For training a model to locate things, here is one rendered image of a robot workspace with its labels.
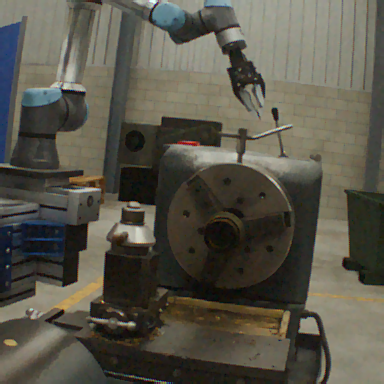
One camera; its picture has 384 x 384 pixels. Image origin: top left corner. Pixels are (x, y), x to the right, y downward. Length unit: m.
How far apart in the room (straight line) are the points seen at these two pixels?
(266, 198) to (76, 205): 0.50
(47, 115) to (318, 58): 10.07
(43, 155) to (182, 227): 0.45
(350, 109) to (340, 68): 0.80
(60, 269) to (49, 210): 0.16
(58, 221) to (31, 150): 0.21
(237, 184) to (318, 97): 9.98
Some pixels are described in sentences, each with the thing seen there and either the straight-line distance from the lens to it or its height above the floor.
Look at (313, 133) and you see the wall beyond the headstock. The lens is 11.44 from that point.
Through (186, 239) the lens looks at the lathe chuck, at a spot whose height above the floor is 1.04.
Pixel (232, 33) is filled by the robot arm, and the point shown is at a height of 1.58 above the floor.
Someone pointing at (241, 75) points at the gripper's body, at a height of 1.47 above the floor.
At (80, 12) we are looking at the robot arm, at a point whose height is 1.64.
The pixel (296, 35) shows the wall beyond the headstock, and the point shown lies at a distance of 11.67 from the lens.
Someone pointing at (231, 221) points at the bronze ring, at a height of 1.11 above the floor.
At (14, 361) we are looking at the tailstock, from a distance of 0.42.
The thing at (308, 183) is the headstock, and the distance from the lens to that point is 1.67.
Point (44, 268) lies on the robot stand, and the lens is 1.75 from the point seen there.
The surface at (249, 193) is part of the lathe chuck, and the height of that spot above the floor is 1.17.
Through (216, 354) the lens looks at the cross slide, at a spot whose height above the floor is 0.97.
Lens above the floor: 1.30
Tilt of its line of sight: 6 degrees down
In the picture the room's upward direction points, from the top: 6 degrees clockwise
